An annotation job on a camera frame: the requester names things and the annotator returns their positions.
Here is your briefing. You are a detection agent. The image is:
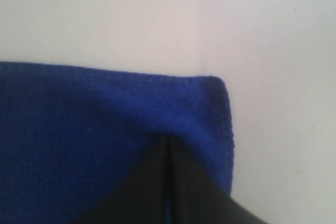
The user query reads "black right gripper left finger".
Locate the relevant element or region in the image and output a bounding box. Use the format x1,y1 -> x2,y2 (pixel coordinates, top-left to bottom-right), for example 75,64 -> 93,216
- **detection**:
76,136 -> 170,223

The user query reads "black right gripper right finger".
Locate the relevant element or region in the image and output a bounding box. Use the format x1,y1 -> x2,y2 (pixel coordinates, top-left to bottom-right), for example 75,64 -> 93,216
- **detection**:
169,136 -> 265,223

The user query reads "blue towel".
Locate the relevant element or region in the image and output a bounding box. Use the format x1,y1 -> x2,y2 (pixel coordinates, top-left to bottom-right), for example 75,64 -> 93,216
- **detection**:
1,62 -> 234,223

